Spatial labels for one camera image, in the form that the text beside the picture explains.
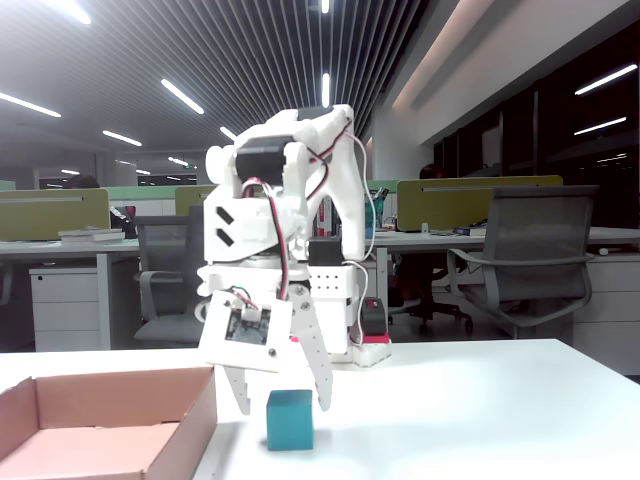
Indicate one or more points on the teal pen cup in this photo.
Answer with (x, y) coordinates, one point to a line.
(370, 225)

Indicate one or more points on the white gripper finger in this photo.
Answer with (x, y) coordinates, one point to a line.
(239, 387)
(315, 350)

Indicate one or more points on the black bag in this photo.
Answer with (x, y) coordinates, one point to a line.
(125, 222)

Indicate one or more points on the white office desk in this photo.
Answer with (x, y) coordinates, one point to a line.
(425, 240)
(50, 246)

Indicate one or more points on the dark haired person head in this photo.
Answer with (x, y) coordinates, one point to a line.
(82, 182)
(429, 171)

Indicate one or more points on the blue cube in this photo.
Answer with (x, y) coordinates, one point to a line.
(290, 425)

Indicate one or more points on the grey mesh office chair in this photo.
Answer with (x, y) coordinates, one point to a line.
(165, 325)
(540, 235)

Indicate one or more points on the stack of books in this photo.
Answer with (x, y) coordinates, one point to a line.
(90, 235)

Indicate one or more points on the black red clamp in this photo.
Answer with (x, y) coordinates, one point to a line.
(375, 317)

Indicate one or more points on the pale green desk divider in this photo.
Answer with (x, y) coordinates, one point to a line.
(140, 192)

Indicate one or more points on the white wrist camera plate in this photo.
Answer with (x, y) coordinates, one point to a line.
(220, 345)

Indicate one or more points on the black swivel chair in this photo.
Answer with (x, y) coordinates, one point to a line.
(435, 305)

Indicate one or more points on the olive green desk divider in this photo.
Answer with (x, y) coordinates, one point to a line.
(50, 215)
(192, 197)
(450, 205)

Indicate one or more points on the blue book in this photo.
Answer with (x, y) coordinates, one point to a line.
(470, 231)

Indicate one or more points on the white drawer cabinet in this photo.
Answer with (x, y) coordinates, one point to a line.
(615, 310)
(65, 300)

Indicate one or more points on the white ceiling light strip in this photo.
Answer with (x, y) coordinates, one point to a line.
(325, 6)
(75, 12)
(30, 105)
(326, 90)
(122, 138)
(182, 96)
(229, 134)

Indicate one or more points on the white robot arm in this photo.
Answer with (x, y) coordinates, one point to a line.
(350, 200)

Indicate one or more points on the brown cardboard box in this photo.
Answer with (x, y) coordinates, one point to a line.
(125, 395)

